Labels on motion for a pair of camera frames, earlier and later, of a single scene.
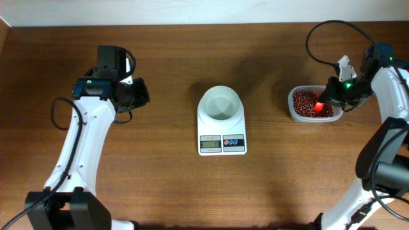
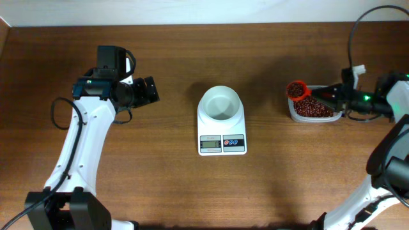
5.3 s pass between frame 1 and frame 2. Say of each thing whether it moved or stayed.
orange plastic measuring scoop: moved
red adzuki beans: stayed
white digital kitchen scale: stayed
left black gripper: stayed
